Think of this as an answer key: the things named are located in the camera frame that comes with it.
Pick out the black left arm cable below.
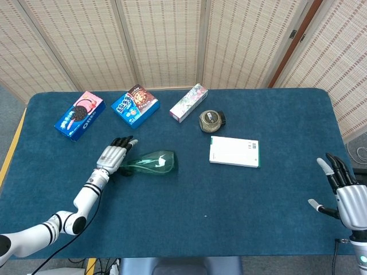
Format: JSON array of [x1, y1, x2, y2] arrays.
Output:
[[30, 188, 101, 275]]

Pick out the white floor box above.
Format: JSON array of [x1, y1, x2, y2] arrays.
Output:
[[42, 267, 87, 275]]

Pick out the floral toothpaste box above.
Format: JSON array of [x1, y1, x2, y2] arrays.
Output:
[[169, 83, 209, 124]]

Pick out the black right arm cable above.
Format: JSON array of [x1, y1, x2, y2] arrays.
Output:
[[332, 239, 352, 275]]

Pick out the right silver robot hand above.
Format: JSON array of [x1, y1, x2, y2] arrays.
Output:
[[308, 152, 367, 231]]

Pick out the bamboo folding screen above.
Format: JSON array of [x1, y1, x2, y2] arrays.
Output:
[[0, 0, 367, 144]]

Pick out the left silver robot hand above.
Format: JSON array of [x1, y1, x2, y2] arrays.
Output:
[[96, 135, 139, 176]]

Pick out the white floor cable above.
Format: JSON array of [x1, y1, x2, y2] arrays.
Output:
[[347, 140, 367, 164]]

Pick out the brown wooden post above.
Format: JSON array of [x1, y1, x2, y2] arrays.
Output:
[[268, 0, 323, 88]]

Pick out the white flat box green edge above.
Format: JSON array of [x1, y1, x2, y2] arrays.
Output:
[[209, 135, 261, 168]]

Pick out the green transparent spray bottle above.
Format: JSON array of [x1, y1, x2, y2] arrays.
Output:
[[122, 150, 179, 175]]

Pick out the yellow floor tape strip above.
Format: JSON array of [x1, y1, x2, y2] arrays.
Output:
[[85, 257, 97, 275], [0, 108, 27, 188]]

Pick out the blue chocolate cookie box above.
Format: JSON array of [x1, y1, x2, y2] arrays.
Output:
[[110, 84, 161, 130]]

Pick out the blue table cloth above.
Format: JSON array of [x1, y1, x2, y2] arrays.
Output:
[[0, 87, 359, 260]]

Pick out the blue Oreo cookie box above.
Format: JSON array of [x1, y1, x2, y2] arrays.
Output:
[[54, 91, 107, 142]]

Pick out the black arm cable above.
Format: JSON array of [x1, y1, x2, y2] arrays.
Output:
[[30, 188, 101, 275], [332, 239, 352, 275]]

